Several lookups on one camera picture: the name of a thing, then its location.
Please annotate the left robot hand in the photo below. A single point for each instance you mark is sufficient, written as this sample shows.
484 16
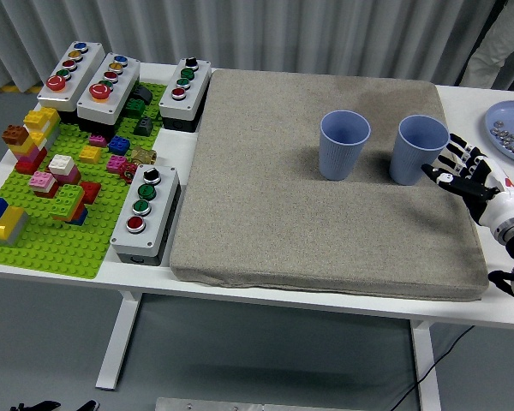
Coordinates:
38 406

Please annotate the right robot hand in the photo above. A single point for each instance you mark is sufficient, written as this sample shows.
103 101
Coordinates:
499 192

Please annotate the blue ribbed plastic cup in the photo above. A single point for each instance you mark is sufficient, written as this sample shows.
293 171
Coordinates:
411 160
338 158

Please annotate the blue plate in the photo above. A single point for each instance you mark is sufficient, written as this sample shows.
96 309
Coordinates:
507 113

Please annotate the white table leg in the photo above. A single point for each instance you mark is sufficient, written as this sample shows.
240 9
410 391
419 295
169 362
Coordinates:
120 338
426 368

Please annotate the person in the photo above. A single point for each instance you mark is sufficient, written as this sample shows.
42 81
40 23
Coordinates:
501 55

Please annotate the green brick baseplate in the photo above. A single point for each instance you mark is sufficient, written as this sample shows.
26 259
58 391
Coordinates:
47 252

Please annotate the yellow grey brick stack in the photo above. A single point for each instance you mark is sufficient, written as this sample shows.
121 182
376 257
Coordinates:
8 220

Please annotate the green orange blue brick stack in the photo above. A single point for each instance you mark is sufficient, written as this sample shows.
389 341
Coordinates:
66 199

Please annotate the grey-brown cushion mat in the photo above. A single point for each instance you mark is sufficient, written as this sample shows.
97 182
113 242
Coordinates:
282 192

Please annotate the pink red brick stack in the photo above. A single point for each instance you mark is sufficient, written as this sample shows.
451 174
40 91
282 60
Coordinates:
42 180

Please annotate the four-button control box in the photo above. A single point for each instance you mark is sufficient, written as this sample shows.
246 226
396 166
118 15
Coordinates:
195 90
158 214

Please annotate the white pink brick stack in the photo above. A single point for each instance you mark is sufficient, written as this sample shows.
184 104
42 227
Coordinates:
62 163

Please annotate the magenta brick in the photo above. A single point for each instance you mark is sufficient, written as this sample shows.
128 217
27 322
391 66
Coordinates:
115 164

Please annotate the brass valve fitting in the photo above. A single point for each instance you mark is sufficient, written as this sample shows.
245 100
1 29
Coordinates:
142 155

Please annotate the small pink brick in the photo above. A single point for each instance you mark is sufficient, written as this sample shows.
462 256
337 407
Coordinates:
97 140

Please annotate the brown yellow red brick tower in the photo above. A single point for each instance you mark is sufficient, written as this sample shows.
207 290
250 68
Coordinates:
15 135

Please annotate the white pleated curtain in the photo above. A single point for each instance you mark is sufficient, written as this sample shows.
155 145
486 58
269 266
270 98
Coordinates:
261 30

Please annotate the yellow white brick stack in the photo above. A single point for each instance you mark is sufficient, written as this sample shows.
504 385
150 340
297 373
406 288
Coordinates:
40 117

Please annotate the dark green brick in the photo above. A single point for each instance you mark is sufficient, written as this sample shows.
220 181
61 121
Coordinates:
135 107

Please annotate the yellow black floor tape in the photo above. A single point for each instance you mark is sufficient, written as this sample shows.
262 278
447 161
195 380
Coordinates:
8 87

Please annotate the five-button control box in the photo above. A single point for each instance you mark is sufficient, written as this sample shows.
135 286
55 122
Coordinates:
122 90
83 73

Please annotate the dark grey sloped brick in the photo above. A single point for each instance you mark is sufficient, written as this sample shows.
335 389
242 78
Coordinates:
143 94

